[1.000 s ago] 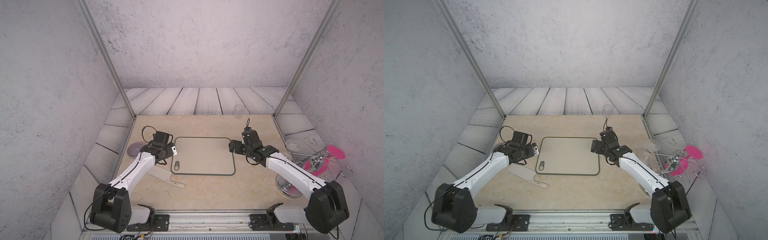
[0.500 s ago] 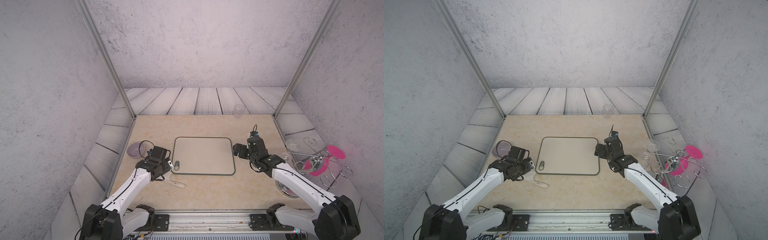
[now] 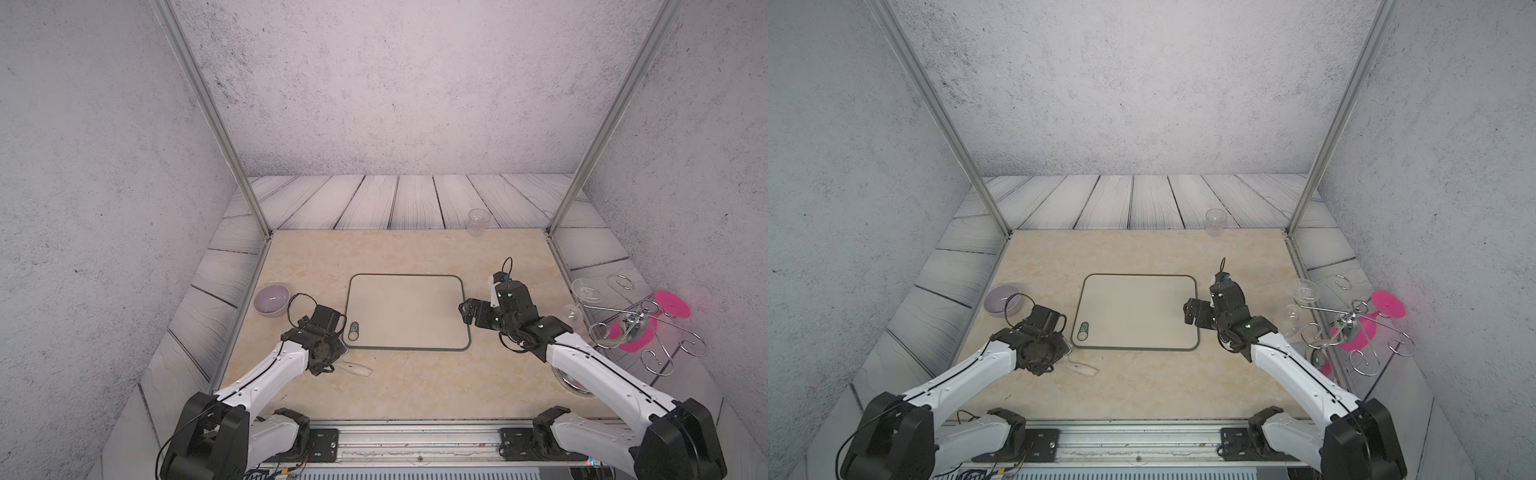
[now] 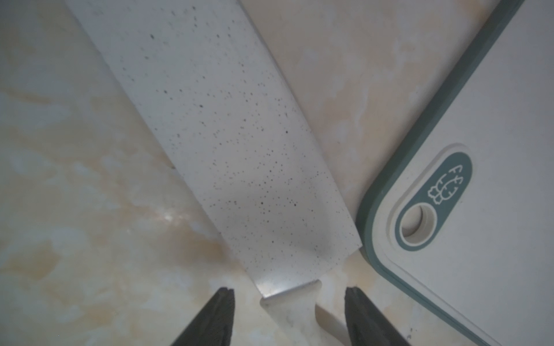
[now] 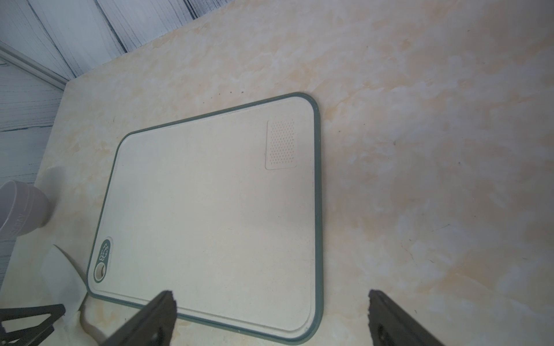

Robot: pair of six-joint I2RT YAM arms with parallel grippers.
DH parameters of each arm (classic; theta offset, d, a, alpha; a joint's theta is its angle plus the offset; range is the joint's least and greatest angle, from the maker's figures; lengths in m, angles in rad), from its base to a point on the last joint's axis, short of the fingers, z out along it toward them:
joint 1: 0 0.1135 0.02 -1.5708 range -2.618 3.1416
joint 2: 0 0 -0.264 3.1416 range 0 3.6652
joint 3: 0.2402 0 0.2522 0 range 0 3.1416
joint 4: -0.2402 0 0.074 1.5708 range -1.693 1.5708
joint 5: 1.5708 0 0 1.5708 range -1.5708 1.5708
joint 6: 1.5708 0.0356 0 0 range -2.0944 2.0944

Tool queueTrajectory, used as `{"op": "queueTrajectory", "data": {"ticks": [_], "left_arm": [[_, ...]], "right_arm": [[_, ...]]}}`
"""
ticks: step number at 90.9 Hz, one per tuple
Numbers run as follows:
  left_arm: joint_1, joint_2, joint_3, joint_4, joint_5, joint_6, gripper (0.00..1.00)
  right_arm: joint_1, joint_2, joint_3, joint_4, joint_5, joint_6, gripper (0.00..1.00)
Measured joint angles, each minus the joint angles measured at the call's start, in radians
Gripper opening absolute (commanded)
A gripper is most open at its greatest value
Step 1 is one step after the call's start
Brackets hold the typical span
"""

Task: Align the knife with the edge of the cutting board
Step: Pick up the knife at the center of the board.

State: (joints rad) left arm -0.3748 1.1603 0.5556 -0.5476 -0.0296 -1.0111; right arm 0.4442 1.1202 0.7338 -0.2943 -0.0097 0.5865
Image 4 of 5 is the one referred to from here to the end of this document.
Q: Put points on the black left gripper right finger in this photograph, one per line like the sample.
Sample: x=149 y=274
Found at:
x=366 y=324

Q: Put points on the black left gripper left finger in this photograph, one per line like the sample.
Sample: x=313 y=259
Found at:
x=213 y=324

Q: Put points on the white speckled ceramic knife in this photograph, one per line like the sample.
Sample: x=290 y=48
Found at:
x=205 y=84

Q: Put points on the white green-rimmed cutting board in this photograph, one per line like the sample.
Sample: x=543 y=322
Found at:
x=461 y=216

